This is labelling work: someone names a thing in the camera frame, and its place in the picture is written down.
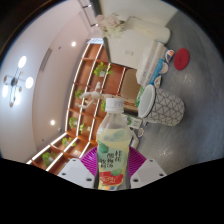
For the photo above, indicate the round recessed ceiling light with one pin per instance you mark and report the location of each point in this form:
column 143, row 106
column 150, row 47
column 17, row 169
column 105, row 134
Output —
column 73, row 43
column 52, row 122

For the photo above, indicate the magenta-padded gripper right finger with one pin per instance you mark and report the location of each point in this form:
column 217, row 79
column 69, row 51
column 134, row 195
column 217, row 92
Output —
column 149, row 171

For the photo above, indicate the ceiling chandelier with round lamps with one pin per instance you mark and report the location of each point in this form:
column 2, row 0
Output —
column 15, row 81

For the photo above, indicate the wide green-white carton box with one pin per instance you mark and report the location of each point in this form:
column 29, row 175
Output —
column 140, row 93

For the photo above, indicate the tall green-white drink carton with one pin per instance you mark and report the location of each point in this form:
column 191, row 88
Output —
column 132, row 120

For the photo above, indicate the white mug with black lines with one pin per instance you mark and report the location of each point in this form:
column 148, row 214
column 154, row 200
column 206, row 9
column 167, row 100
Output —
column 165, row 108

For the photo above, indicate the flat round red coaster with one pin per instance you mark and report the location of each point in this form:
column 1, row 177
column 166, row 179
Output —
column 181, row 59

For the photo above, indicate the white vase with pale flowers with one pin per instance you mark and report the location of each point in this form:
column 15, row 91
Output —
column 146, row 30

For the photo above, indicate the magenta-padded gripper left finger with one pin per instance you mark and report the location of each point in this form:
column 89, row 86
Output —
column 75, row 173

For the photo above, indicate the small colourful round sticker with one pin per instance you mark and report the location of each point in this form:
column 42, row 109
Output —
column 157, row 81
column 163, row 68
column 170, row 55

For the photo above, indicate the ceiling air vent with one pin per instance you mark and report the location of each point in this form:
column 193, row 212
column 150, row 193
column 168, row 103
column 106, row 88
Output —
column 45, row 60

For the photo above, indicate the tan upholstered chair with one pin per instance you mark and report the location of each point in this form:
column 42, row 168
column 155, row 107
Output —
column 130, row 86

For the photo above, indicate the orange wooden shelf unit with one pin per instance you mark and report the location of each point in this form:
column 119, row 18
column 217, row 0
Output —
column 83, row 100

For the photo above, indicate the yellow-green drink bottle white cap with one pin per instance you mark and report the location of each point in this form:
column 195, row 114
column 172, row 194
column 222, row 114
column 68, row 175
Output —
column 113, row 150

